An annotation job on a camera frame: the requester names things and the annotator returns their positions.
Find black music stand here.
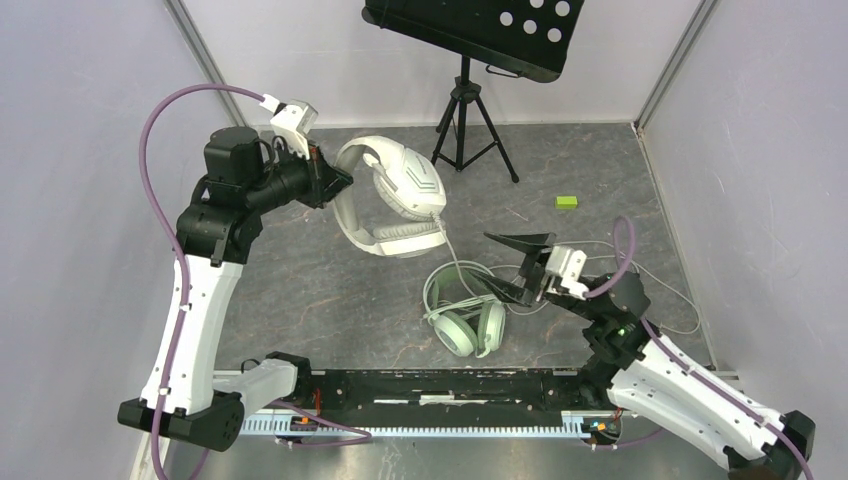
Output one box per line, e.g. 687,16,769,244
361,0,584,183

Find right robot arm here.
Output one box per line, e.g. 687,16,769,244
476,233,816,479

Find green headphone cable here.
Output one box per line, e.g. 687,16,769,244
423,251,702,337

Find green small block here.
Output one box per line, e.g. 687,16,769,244
555,196,579,210

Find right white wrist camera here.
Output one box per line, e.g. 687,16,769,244
541,245,589,300

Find white grey headphones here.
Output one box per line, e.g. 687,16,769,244
331,135,447,258

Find green headphones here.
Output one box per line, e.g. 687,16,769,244
422,260,507,358

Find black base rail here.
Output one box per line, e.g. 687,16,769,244
284,368,616,428

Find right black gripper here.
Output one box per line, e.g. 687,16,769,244
466,229,602,322

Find white headphone cable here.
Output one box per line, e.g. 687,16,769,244
433,213,637,317

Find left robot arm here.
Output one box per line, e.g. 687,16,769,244
117,127,353,452

